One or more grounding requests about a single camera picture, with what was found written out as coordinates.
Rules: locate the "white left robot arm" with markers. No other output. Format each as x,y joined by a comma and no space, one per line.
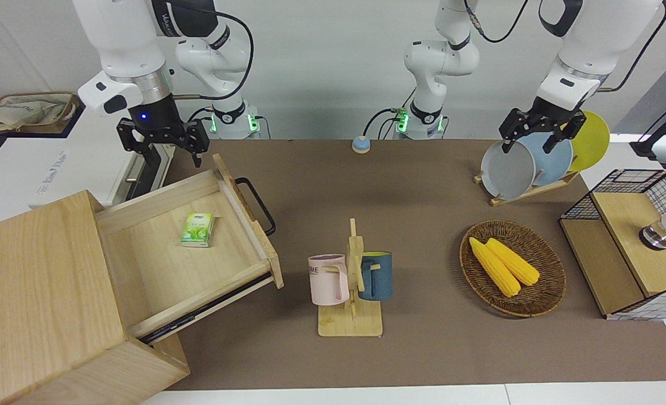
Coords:
592,34

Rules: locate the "pink mug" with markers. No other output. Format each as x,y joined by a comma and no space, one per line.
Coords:
326,281

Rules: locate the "blue round bell button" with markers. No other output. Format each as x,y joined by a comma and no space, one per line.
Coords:
361,144

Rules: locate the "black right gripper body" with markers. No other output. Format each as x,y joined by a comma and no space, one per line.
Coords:
156,121

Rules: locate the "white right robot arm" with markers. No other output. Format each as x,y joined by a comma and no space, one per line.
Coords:
125,34

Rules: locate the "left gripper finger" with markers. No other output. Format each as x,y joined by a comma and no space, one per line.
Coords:
516,126
566,135

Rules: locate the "white toaster oven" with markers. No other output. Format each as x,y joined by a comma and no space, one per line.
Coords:
29,163

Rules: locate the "black stand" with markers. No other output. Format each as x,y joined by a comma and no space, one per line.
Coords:
653,138

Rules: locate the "yellow plate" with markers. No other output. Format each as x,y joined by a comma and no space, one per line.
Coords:
592,140

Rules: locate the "yellow corn cob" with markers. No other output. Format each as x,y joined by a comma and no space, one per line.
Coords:
496,270
516,263

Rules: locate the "wooden plate rack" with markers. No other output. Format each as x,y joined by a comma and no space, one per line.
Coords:
513,198

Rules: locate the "light wooden cabinet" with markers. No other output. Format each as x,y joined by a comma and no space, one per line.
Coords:
40,292

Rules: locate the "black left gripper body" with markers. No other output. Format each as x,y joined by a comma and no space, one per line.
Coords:
555,115

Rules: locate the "green tissue pack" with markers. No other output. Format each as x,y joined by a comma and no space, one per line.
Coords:
197,229

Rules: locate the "brown wicker basket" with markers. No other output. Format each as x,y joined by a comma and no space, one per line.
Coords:
541,298

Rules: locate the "light blue plate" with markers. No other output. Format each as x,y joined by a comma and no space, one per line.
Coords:
552,163

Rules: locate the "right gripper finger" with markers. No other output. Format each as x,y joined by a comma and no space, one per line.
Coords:
127,135
201,138

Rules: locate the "wooden mug rack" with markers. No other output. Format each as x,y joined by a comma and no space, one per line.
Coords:
350,323

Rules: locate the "blue mug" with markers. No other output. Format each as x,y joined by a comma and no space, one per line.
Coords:
381,278

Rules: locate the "brown table mat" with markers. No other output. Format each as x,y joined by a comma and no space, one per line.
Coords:
423,349

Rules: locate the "grey plate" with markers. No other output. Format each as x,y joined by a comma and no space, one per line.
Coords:
507,171

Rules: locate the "brown paper bag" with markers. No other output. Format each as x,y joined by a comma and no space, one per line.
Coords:
23,109

